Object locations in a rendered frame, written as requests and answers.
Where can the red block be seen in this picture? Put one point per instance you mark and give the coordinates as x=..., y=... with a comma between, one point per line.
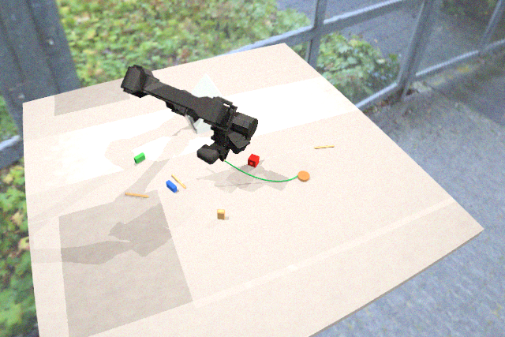
x=253, y=160

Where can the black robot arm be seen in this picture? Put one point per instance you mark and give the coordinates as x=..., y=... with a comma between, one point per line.
x=140, y=82

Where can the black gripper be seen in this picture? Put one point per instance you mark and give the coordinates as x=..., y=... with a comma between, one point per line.
x=210, y=154

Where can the small green block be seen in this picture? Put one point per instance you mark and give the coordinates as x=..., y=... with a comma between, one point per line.
x=139, y=158

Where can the orange round disc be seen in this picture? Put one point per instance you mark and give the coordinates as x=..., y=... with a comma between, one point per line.
x=303, y=176

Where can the small blue block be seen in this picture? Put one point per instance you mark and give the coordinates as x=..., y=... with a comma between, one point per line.
x=171, y=186

